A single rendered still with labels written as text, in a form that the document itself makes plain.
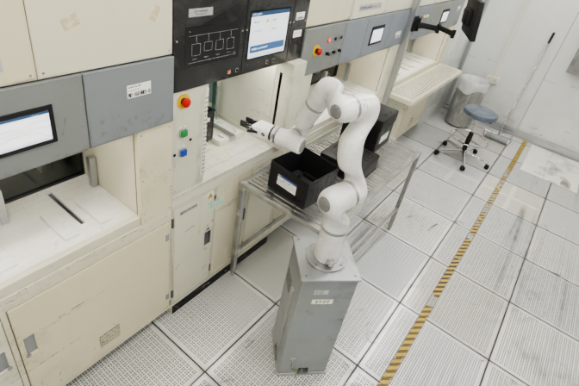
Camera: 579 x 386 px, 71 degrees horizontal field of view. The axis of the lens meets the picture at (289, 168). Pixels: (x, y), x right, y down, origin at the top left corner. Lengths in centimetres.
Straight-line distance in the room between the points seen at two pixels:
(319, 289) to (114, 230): 93
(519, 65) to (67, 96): 536
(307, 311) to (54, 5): 155
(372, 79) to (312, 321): 223
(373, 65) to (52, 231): 269
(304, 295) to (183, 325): 90
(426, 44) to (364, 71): 150
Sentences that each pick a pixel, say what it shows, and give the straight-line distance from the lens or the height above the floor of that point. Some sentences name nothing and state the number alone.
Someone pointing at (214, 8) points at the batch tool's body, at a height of 172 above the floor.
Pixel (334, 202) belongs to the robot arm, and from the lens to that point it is 163.
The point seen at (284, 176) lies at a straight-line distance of 219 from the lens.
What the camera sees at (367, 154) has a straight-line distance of 264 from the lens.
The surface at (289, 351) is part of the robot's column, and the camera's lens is 228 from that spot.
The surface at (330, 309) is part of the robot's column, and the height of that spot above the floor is 55.
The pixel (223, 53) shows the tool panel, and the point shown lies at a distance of 185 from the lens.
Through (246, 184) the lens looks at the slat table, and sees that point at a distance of 230.
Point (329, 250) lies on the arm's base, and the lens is 186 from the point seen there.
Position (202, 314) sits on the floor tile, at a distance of 263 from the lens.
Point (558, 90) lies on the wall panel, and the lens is 603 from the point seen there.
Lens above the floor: 212
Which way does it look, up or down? 33 degrees down
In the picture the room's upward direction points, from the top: 11 degrees clockwise
